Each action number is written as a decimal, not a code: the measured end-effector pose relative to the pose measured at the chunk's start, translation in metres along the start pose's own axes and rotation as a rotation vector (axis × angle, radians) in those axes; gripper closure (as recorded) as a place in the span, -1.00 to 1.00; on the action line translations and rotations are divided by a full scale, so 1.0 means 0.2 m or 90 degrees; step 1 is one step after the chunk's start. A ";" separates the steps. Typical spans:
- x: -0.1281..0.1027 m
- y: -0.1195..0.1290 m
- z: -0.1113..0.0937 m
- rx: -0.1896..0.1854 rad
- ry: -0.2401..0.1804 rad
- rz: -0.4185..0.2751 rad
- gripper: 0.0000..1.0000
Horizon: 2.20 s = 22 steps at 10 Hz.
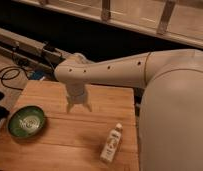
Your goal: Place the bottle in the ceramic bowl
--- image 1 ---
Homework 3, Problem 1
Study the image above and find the black coiled cable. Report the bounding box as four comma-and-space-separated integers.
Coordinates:
0, 65, 29, 91

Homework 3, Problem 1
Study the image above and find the white plastic bottle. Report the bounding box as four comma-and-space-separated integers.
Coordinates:
100, 123, 123, 162

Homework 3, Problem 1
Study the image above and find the black clamp on rail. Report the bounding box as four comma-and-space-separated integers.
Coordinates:
41, 42, 62, 62

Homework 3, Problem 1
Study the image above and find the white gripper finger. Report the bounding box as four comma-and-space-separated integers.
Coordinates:
66, 103, 74, 113
84, 102, 92, 112

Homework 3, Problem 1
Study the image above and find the grey metal rail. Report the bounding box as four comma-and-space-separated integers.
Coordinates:
0, 28, 70, 71

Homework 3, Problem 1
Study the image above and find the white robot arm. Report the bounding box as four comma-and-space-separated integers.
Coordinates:
55, 49, 203, 171

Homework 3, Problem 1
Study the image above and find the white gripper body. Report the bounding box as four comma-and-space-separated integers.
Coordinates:
65, 83, 87, 104

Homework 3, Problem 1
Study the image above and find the wooden cutting board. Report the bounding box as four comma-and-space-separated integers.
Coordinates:
0, 81, 139, 171

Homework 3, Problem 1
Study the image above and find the green ceramic bowl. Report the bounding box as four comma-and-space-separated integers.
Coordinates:
7, 106, 46, 139

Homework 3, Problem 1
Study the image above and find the blue small object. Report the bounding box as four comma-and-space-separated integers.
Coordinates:
29, 71, 45, 80

